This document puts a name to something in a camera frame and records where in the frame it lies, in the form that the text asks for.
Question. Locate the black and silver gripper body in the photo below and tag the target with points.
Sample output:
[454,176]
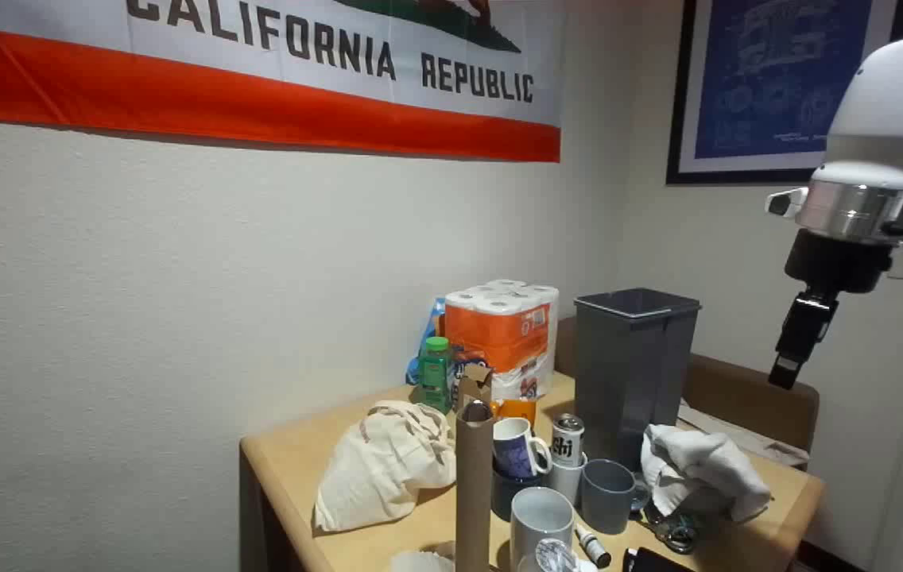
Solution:
[828,268]

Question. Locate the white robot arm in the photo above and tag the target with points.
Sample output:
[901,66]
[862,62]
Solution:
[849,214]

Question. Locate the black wallet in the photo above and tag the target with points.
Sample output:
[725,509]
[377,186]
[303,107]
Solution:
[647,562]

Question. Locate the framed blue blueprint poster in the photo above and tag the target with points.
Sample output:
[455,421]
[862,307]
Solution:
[759,83]

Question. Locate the grey plastic trash bin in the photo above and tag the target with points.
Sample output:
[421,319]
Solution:
[634,347]

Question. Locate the white crumpled cloth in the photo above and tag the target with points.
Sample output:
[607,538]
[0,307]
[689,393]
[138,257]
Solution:
[684,462]

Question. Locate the grey mug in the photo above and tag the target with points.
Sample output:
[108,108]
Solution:
[610,495]

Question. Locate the small patterned cup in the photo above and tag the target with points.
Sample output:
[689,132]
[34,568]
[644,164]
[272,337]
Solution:
[568,455]

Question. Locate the orange paper towel pack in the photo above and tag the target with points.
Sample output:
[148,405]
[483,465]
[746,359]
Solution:
[513,327]

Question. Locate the blue and white mug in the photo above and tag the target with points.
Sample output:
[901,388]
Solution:
[516,449]

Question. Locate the small white marker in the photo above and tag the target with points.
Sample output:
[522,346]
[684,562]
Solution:
[593,548]

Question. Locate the white mug front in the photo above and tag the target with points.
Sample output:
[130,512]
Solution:
[538,512]

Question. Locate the tall cardboard tube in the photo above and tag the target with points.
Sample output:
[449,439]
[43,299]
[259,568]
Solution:
[475,472]

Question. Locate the blue plastic bag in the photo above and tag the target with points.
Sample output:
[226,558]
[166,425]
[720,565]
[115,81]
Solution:
[431,330]

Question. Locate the California Republic flag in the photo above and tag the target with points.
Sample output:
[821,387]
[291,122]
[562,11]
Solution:
[409,79]

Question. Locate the green bottle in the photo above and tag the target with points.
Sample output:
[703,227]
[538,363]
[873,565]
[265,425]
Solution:
[433,370]

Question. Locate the beige cloth bag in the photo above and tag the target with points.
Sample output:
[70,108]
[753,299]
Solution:
[382,462]

